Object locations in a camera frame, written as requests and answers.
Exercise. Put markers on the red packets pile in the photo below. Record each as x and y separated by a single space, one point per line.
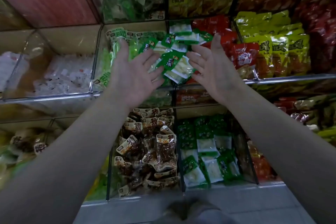
239 53

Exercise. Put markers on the pile of green bamboo packets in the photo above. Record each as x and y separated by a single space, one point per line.
207 150

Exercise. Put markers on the long green vegetable packets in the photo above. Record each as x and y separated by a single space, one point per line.
107 63

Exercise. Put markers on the yellow green packets pile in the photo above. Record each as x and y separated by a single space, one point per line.
278 48

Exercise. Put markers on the person's right forearm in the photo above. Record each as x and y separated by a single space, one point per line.
283 147

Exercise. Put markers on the person's right hand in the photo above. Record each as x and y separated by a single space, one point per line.
216 71

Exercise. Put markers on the pile of brown snack packets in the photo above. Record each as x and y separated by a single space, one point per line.
149 150

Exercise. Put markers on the pile of white jelly sticks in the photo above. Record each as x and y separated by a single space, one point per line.
65 74

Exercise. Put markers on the person's left hand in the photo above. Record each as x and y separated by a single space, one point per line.
134 77

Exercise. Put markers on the light grey shorts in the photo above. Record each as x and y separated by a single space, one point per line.
194 213

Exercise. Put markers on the pile of glossy red snacks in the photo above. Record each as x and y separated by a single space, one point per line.
261 166

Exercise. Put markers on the pile of jelly cups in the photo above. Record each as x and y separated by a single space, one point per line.
23 145

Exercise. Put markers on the person's left forearm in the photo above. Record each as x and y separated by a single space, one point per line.
68 163

